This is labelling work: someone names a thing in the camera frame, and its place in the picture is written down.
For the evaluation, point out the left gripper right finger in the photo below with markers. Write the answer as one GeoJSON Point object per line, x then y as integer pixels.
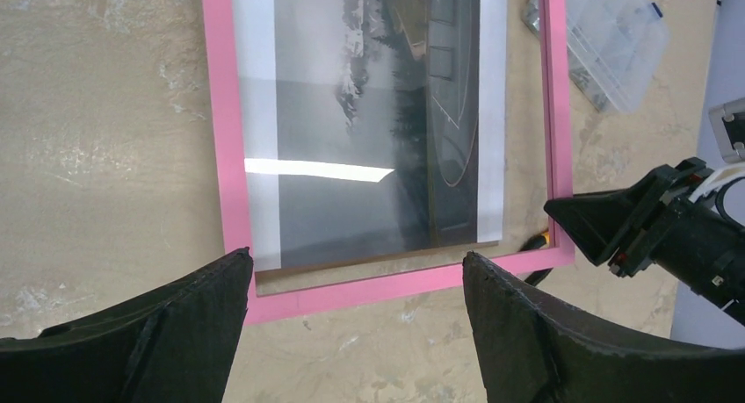
{"type": "Point", "coordinates": [533, 347]}

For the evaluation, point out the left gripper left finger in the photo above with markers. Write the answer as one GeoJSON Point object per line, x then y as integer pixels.
{"type": "Point", "coordinates": [176, 343]}

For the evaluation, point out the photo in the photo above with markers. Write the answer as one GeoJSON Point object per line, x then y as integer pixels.
{"type": "Point", "coordinates": [371, 127]}

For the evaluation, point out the clear plastic screw organizer box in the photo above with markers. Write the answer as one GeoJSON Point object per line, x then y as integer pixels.
{"type": "Point", "coordinates": [614, 49]}

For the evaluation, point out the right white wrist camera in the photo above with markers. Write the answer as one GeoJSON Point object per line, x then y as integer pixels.
{"type": "Point", "coordinates": [727, 122]}

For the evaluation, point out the pink picture frame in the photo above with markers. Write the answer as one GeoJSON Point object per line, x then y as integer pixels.
{"type": "Point", "coordinates": [235, 212]}

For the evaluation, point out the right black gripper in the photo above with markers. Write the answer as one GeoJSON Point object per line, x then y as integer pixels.
{"type": "Point", "coordinates": [653, 221]}

